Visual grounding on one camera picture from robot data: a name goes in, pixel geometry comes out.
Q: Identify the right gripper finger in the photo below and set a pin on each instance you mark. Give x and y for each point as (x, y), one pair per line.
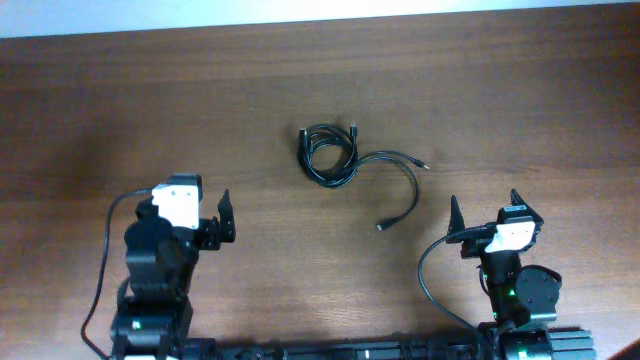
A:
(519, 208)
(456, 221)

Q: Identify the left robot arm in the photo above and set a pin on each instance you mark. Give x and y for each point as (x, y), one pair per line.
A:
(154, 312)

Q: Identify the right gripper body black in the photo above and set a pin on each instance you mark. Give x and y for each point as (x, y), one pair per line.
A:
(475, 245)

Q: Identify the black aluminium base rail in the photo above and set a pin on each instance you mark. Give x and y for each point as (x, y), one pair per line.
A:
(400, 347)

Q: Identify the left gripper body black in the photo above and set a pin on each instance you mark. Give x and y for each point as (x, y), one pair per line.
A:
(207, 235)

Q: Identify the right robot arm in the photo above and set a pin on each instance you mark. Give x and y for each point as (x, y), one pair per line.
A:
(523, 298)

